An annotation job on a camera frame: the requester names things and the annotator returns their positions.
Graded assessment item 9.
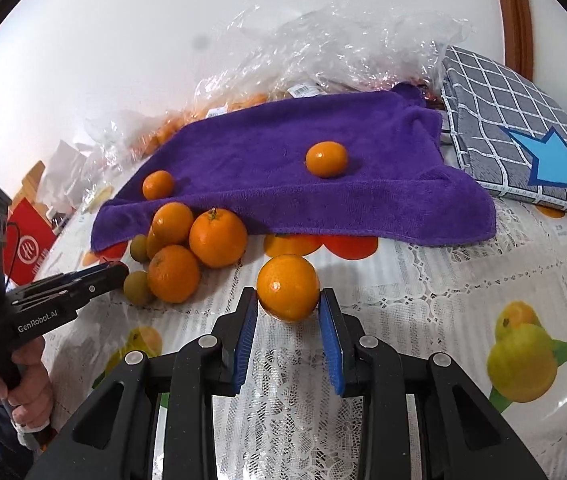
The orange with green stem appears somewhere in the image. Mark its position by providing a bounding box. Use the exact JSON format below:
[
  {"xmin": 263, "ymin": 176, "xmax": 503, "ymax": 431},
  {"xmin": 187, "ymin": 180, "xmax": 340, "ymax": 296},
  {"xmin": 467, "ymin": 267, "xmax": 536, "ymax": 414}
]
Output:
[{"xmin": 189, "ymin": 207, "xmax": 249, "ymax": 268}]

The red paper bag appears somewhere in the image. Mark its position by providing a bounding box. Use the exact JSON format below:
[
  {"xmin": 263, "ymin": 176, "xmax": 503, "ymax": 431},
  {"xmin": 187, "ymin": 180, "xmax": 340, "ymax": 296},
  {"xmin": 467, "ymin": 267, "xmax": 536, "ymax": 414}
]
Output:
[{"xmin": 3, "ymin": 197, "xmax": 59, "ymax": 286}]

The grey checked cushion blue star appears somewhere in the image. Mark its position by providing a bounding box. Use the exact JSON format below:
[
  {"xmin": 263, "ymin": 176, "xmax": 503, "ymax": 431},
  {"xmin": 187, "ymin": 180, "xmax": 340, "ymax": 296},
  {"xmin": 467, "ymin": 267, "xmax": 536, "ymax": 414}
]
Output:
[{"xmin": 438, "ymin": 45, "xmax": 567, "ymax": 222}]

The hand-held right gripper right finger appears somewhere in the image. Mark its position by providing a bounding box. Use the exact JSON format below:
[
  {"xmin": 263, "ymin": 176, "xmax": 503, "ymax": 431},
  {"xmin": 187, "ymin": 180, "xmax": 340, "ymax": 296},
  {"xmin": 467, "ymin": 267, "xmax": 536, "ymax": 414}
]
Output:
[{"xmin": 317, "ymin": 287, "xmax": 549, "ymax": 480}]

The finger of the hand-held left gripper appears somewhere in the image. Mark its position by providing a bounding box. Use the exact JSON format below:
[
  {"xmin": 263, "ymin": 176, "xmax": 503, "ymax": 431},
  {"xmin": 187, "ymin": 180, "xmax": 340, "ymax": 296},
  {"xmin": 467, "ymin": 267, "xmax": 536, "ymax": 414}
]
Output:
[
  {"xmin": 6, "ymin": 264, "xmax": 130, "ymax": 317},
  {"xmin": 28, "ymin": 261, "xmax": 124, "ymax": 292}
]

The brown wooden door frame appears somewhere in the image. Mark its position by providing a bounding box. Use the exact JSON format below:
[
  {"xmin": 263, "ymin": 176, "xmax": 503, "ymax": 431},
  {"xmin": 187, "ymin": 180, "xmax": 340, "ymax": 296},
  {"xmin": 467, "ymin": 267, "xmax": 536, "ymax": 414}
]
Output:
[{"xmin": 491, "ymin": 0, "xmax": 534, "ymax": 81}]

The person's left hand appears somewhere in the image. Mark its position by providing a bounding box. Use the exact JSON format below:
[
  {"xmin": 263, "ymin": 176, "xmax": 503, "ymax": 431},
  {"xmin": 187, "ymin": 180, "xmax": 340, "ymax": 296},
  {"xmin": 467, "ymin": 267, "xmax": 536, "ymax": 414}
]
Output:
[{"xmin": 0, "ymin": 337, "xmax": 55, "ymax": 433}]

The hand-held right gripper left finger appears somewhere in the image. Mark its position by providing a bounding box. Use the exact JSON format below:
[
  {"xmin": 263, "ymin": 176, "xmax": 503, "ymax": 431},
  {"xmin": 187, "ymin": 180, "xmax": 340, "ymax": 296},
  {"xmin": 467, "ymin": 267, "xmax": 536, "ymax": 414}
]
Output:
[{"xmin": 26, "ymin": 287, "xmax": 259, "ymax": 480}]

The small greenish-brown fruit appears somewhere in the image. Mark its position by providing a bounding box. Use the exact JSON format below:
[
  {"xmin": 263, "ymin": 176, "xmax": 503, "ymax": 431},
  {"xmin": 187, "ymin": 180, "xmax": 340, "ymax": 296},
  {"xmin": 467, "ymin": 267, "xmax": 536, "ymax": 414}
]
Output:
[
  {"xmin": 129, "ymin": 234, "xmax": 151, "ymax": 263},
  {"xmin": 123, "ymin": 270, "xmax": 154, "ymax": 307}
]

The purple towel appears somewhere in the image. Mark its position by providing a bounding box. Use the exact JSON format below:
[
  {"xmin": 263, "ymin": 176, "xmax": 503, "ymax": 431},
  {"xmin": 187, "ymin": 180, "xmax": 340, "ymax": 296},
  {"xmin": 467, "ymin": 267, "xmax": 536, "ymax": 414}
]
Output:
[{"xmin": 90, "ymin": 82, "xmax": 497, "ymax": 256}]

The fruit-print lace tablecloth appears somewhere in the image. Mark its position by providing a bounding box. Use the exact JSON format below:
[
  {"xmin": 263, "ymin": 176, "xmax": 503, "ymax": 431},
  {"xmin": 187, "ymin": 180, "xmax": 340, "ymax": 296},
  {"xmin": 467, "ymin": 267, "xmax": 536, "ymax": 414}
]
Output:
[{"xmin": 38, "ymin": 180, "xmax": 567, "ymax": 480}]

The small orange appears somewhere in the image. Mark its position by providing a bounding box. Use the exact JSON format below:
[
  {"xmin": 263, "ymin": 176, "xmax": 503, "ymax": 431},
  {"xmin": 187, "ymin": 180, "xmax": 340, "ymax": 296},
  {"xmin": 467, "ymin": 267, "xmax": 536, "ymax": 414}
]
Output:
[{"xmin": 142, "ymin": 170, "xmax": 175, "ymax": 201}]

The white plastic bag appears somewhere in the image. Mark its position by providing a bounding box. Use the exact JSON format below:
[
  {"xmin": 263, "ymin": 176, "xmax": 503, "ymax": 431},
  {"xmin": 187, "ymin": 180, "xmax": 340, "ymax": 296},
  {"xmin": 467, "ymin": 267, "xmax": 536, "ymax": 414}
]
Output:
[{"xmin": 43, "ymin": 140, "xmax": 96, "ymax": 211}]

